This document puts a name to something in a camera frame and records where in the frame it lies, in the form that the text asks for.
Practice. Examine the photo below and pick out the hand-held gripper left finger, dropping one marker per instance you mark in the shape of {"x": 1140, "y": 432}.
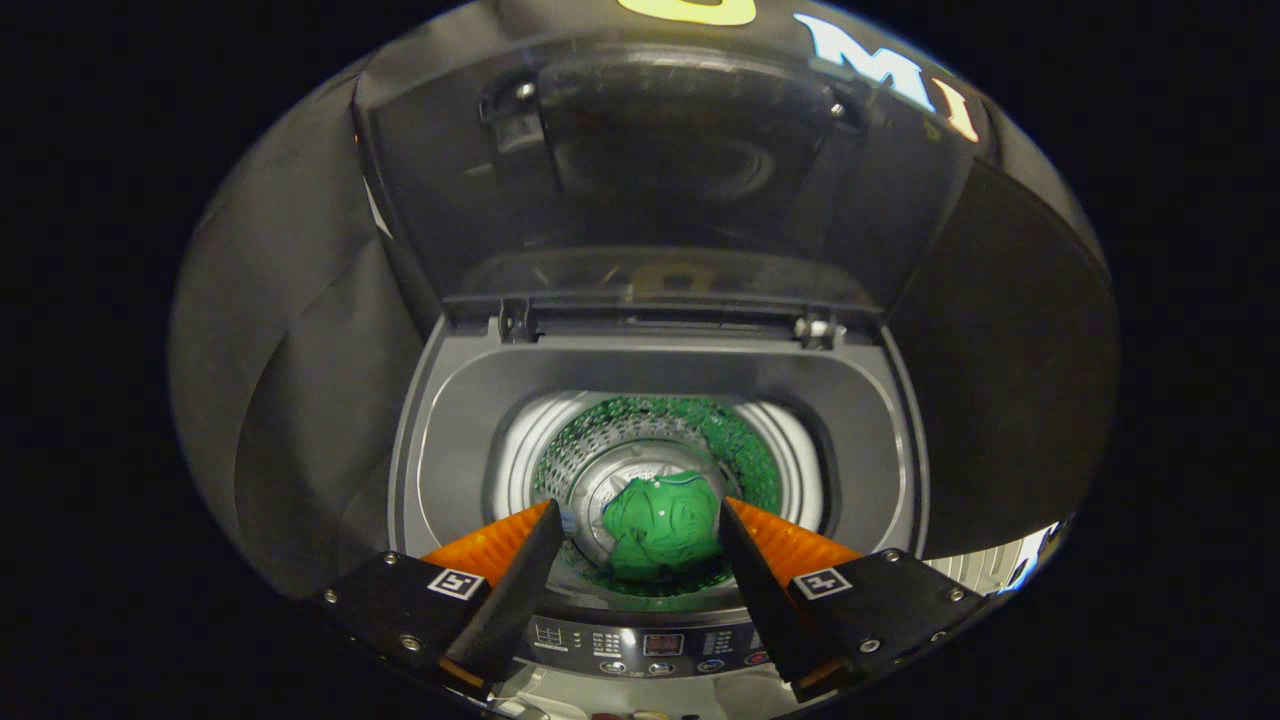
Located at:
{"x": 515, "y": 590}

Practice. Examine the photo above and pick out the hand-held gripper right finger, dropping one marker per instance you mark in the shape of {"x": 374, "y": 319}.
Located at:
{"x": 765, "y": 590}

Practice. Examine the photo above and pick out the green polo shirt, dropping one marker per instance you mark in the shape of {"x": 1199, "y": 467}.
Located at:
{"x": 660, "y": 525}

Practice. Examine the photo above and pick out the dark washing machine lid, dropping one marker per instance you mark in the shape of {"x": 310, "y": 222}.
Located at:
{"x": 650, "y": 180}

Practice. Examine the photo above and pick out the grey cabinet with dark top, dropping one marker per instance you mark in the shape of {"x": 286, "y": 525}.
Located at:
{"x": 1010, "y": 400}

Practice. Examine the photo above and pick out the black backdrop cloth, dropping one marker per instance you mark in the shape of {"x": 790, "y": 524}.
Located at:
{"x": 280, "y": 350}

